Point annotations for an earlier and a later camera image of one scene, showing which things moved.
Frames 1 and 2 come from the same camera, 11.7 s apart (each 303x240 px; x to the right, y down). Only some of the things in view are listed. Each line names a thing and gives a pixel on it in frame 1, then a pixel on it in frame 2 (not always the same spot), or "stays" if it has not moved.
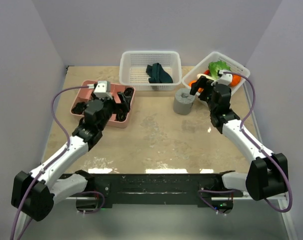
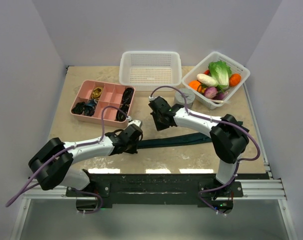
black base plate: x=158 y=188 stays
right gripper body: x=211 y=105 -> x=159 y=124
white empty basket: x=132 y=73 stays
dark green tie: x=157 y=74 -> x=200 y=137
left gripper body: x=108 y=103 -> x=132 y=147
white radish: x=198 y=75 stays
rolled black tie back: x=129 y=91 stays
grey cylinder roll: x=183 y=101 stays
